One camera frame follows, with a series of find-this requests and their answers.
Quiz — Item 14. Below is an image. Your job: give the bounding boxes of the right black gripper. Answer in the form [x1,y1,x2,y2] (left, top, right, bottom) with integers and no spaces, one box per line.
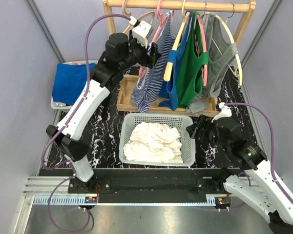
[185,114,230,152]

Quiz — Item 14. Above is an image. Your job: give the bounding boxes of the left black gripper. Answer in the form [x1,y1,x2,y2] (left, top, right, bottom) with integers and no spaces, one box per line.
[119,30,161,71]

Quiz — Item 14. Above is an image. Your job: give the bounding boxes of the grey plastic laundry basket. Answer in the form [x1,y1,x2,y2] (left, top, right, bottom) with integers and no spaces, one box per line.
[119,113,196,167]

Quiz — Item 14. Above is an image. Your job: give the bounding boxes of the blue white striped tank top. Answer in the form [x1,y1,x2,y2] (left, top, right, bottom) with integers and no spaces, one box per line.
[130,10,175,113]

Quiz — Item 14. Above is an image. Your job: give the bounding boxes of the wooden clothes rack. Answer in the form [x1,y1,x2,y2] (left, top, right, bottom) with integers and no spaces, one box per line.
[103,0,256,117]

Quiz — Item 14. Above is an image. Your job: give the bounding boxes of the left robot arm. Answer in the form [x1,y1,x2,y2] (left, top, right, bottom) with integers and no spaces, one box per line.
[46,33,161,193]

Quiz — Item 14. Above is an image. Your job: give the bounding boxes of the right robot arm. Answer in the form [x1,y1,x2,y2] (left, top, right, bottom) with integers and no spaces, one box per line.
[186,116,293,234]

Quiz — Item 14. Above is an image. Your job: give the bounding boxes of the cream wooden hanger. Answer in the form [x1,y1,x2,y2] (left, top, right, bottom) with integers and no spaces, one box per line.
[163,0,190,82]

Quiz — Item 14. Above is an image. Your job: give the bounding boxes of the empty beige hanger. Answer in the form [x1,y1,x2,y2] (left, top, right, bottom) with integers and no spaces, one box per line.
[122,0,155,34]

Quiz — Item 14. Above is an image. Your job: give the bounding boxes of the green tank top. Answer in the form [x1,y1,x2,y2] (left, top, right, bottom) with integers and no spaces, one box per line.
[176,11,209,108]

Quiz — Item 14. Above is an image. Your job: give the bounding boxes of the cream hanger with grey top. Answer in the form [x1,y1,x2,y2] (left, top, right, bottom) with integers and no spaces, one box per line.
[200,2,243,86]

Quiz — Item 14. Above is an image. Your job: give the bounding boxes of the grey tank top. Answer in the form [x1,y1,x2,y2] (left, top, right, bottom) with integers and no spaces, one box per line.
[186,12,241,116]

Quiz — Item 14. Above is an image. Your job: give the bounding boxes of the black marble pattern mat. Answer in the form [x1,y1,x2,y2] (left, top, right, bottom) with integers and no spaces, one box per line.
[46,66,262,169]

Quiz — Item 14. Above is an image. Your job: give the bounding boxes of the white crumpled garments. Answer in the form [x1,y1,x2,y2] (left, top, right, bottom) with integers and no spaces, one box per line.
[122,122,183,164]

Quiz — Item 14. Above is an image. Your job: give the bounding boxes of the blue folded cloth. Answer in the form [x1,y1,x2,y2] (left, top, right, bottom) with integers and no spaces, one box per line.
[52,62,97,105]

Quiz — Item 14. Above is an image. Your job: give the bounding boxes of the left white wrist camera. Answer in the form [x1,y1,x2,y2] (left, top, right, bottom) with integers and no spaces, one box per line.
[129,16,153,48]

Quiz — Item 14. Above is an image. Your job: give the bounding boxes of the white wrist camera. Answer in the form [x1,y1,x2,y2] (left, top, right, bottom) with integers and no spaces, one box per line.
[211,102,232,123]
[129,16,153,48]

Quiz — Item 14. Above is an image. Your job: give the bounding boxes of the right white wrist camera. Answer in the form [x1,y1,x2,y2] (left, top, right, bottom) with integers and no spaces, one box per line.
[211,102,232,123]

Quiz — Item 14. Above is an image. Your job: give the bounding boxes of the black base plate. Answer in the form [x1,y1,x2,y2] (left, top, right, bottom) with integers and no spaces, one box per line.
[67,168,264,204]

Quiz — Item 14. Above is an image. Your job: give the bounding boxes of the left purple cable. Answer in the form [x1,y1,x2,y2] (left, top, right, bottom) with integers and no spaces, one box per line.
[40,13,137,232]

